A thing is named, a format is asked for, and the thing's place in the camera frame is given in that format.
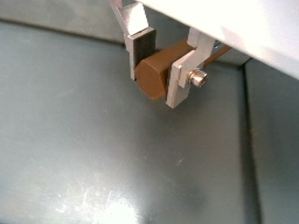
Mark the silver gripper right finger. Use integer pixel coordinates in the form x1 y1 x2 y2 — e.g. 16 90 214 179
166 28 215 109

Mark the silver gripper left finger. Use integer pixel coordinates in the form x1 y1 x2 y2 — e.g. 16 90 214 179
108 0 156 81

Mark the brown hexagon peg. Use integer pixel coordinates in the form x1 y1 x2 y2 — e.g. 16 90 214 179
135 38 231 101

